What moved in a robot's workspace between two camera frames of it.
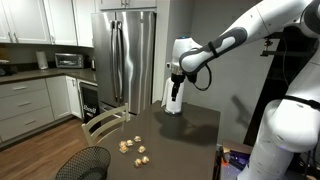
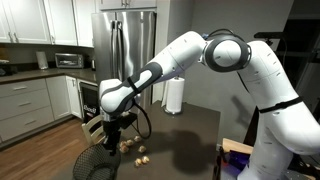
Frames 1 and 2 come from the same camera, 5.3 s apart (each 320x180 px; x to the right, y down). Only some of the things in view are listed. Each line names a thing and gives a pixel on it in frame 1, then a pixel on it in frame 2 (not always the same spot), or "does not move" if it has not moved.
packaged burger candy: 137,139 does not move
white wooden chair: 98,128 does not move
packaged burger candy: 129,142 does not move
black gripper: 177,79 to 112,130
